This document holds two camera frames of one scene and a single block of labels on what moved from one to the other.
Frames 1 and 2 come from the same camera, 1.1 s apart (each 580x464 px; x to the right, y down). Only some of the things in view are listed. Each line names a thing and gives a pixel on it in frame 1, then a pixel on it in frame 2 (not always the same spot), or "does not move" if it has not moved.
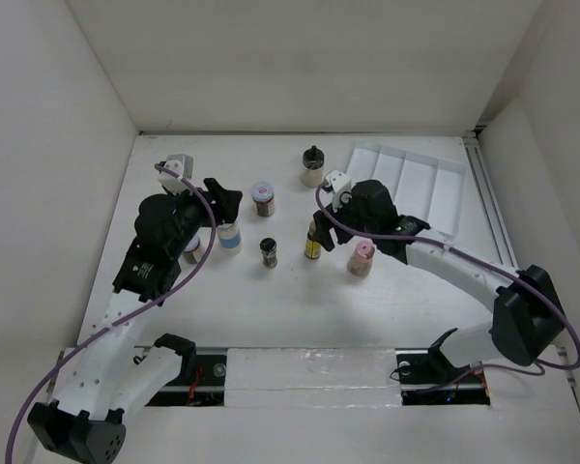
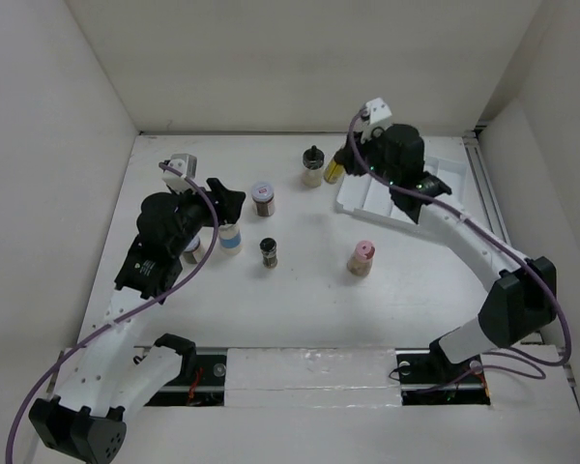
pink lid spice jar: [361, 260] does not move
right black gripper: [323, 231] -> [378, 136]
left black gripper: [223, 201] does not move
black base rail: [424, 381] does not move
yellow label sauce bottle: [312, 248] -> [333, 171]
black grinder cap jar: [312, 169] does not move
